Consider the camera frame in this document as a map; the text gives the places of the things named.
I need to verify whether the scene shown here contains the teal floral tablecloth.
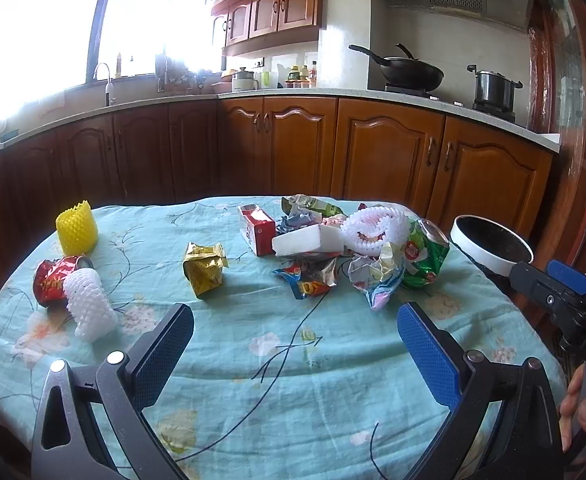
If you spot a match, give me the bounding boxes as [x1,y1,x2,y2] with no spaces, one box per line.
[0,195,568,480]

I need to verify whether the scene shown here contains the crushed red can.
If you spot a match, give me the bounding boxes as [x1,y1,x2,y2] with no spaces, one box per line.
[34,256,95,307]

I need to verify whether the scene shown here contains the white rice cooker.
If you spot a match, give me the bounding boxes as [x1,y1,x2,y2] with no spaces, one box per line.
[231,66,261,92]

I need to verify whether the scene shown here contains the wooden door frame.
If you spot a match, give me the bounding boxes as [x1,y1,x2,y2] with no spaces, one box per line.
[528,0,586,311]

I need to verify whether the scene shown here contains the wooden base cabinets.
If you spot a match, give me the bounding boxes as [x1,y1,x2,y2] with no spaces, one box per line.
[0,97,556,311]

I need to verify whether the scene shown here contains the black gas stove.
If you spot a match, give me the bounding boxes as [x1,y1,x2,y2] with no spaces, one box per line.
[384,85,528,123]

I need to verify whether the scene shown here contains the colourful foil wrapper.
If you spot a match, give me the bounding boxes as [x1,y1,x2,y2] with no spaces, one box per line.
[348,242,406,311]

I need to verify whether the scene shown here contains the red and white carton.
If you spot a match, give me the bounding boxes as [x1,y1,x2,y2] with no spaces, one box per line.
[238,203,278,257]

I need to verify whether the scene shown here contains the white foam block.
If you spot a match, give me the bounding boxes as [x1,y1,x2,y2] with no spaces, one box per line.
[271,223,344,259]

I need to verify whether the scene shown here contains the large white foam fruit net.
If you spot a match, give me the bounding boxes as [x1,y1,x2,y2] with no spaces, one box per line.
[340,205,418,256]

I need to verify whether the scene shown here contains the utensil rack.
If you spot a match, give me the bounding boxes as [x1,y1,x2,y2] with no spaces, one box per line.
[154,52,174,93]

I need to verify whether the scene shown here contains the wooden wall cabinets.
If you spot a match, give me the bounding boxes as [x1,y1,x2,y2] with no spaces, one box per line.
[203,0,324,58]

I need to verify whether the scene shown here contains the grey kitchen countertop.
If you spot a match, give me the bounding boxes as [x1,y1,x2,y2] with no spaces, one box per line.
[0,87,562,153]

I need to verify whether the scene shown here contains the gold snack wrapper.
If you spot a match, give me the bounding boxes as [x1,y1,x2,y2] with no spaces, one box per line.
[182,241,230,299]

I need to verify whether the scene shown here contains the steel cooking pot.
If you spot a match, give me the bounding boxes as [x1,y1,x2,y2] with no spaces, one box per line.
[467,64,524,113]

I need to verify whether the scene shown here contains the black wok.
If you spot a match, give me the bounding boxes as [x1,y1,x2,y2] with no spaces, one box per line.
[349,43,445,92]

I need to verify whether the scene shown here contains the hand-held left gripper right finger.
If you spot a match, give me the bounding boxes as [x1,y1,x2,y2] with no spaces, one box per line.
[397,302,564,480]

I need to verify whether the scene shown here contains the small white foam fruit net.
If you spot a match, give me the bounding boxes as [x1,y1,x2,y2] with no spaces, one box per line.
[63,267,118,343]

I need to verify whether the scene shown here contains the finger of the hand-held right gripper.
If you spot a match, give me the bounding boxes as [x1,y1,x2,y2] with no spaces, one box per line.
[510,261,582,311]
[547,260,586,307]

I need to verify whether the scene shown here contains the green drink pouch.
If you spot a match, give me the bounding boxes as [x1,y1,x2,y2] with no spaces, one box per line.
[280,194,346,218]

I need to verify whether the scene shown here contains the green snack bag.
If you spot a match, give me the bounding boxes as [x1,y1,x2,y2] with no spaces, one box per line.
[400,217,451,291]

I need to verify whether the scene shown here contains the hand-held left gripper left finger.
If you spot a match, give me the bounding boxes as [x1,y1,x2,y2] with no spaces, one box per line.
[32,302,195,480]

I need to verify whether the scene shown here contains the white trash bin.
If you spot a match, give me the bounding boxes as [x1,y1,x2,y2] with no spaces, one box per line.
[450,214,534,277]

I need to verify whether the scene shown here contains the kitchen window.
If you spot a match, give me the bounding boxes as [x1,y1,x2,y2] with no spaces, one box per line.
[0,0,224,126]

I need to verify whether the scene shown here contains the yellow foam fruit net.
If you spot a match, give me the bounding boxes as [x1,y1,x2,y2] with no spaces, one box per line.
[55,200,98,256]

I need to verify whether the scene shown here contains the blue and red snack wrapper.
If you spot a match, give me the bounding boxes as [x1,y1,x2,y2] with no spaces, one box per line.
[272,257,338,301]

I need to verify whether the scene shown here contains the chrome kitchen faucet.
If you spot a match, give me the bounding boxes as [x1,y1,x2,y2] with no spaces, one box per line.
[94,62,118,107]

